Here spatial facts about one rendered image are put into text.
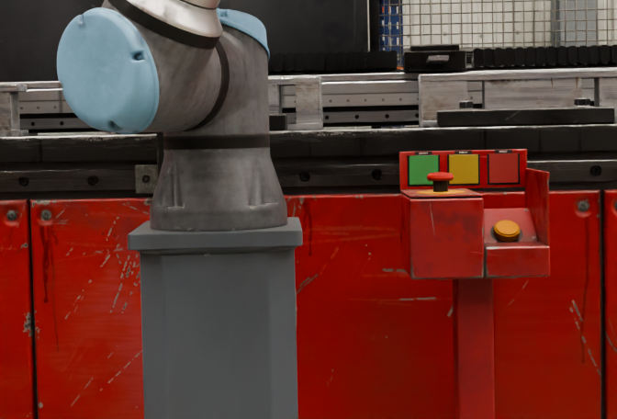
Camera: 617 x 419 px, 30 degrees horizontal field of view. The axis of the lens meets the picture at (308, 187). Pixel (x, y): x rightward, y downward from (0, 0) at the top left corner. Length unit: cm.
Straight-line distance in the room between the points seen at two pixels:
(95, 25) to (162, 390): 39
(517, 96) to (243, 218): 96
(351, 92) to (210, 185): 113
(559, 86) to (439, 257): 54
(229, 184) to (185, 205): 5
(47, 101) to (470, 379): 110
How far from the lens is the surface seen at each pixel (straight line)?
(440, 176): 170
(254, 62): 123
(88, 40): 111
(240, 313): 120
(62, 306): 203
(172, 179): 123
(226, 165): 121
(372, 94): 231
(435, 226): 165
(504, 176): 181
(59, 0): 271
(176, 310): 120
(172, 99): 112
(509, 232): 172
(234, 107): 121
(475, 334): 173
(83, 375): 205
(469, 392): 175
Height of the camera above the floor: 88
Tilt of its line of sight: 3 degrees down
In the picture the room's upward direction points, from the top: 1 degrees counter-clockwise
